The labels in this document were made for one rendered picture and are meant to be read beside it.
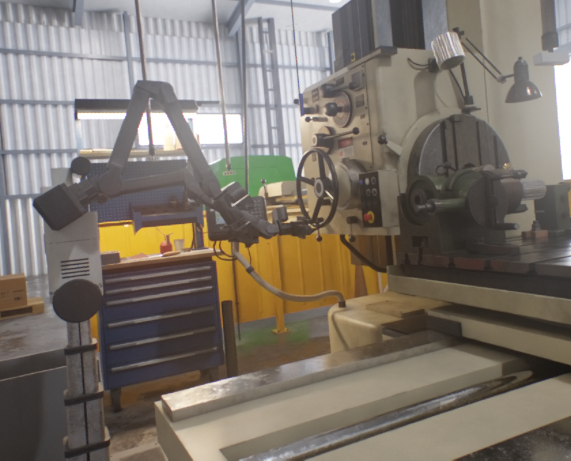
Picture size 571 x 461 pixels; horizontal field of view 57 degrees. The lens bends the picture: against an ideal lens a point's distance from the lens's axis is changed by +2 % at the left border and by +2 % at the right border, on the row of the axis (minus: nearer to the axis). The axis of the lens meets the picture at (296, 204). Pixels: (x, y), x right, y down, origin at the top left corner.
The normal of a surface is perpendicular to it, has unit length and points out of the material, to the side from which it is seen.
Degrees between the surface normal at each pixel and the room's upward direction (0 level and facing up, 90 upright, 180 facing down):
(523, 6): 90
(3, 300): 90
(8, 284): 90
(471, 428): 0
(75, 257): 100
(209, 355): 90
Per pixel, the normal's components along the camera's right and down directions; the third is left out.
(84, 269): 0.44, 0.14
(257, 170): 0.44, -0.14
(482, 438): -0.09, -1.00
